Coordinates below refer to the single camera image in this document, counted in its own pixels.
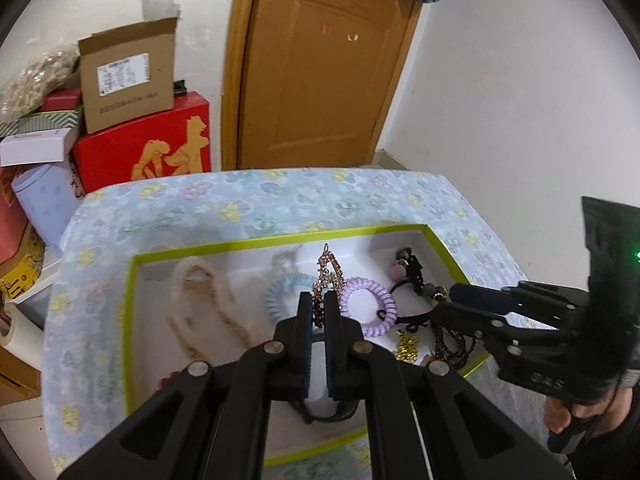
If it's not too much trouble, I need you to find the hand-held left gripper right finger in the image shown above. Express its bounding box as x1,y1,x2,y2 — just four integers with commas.
322,291,576,480

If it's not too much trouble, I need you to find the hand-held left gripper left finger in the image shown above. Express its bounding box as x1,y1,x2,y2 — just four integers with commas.
57,291,315,480

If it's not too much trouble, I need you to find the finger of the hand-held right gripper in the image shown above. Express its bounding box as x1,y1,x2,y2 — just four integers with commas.
448,282,589,329
430,303,532,357

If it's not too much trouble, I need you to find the black beaded hair tie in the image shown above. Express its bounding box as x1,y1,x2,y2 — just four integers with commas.
377,280,453,333

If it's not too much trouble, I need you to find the light blue spiral hair tie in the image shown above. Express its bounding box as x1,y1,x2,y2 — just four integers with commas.
265,272,318,323

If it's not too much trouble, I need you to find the pink rhinestone hair clip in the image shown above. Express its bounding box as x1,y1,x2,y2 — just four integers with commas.
311,244,348,326

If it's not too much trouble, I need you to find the purple spiral hair tie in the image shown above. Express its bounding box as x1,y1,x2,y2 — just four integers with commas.
341,277,398,338

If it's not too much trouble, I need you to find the black wristband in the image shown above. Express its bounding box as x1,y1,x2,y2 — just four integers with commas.
297,397,357,425

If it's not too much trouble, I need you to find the yellow-green cardboard tray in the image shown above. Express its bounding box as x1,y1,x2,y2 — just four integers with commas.
121,223,493,468

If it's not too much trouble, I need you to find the person's right forearm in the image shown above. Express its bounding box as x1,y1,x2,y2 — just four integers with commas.
570,400,640,480

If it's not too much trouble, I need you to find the person's right hand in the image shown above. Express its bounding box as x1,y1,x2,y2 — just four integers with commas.
544,385,636,436

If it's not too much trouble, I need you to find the beige hair claw clip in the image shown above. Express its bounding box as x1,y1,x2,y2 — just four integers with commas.
167,260,266,361

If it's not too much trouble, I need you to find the floral tablecloth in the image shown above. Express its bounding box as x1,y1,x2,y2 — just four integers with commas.
42,167,531,476

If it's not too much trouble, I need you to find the wooden door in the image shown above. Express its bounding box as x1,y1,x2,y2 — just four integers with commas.
220,0,426,171

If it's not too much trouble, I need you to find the large red box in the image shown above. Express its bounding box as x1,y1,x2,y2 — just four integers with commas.
70,90,213,195

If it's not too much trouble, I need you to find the open cardboard box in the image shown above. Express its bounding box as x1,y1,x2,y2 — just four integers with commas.
78,16,180,135

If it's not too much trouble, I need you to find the white paper roll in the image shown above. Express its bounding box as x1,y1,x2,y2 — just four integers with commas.
0,300,48,371

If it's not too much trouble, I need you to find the yellow printed tin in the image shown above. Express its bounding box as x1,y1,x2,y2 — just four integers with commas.
0,227,46,303

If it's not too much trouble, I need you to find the brown wooden cabinet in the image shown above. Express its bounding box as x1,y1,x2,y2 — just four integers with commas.
0,345,43,406

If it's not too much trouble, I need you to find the pale blue cylindrical container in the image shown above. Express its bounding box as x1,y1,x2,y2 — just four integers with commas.
11,162,83,251

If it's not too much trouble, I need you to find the pink plastic basket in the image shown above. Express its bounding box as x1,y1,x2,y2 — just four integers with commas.
0,167,31,266

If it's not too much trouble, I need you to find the flat white box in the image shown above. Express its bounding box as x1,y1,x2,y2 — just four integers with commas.
0,127,76,167

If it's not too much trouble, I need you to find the green striped box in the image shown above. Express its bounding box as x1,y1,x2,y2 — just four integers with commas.
0,107,83,136

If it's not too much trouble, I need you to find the dark red box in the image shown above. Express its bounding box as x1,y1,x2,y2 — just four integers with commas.
40,87,83,112

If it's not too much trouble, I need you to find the clear bag of gold items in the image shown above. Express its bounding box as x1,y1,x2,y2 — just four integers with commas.
0,45,82,116

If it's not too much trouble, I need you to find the pink bead hair tie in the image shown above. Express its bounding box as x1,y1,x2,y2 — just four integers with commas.
391,246,423,281

